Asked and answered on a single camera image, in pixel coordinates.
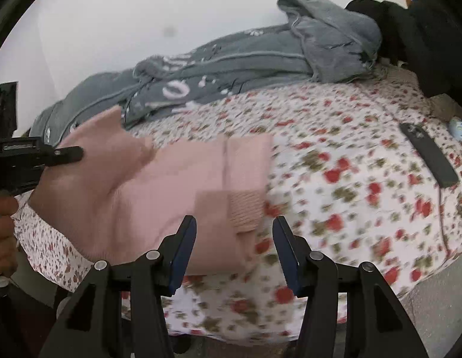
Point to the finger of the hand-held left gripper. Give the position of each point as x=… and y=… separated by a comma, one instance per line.
x=68, y=154

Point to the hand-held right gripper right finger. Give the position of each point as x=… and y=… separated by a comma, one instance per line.
x=286, y=253

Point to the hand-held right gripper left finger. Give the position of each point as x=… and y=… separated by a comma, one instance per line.
x=182, y=253

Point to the pink knit sweater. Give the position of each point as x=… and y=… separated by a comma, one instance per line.
x=141, y=186

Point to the person's left hand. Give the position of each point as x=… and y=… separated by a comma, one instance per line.
x=3, y=235

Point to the floral bed sheet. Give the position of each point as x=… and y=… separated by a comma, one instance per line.
x=346, y=156

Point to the grey printed blanket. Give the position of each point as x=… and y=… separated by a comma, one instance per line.
x=253, y=56

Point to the light blue packet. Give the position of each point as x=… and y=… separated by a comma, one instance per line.
x=460, y=128

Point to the black clothing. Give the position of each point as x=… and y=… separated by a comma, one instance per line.
x=421, y=33

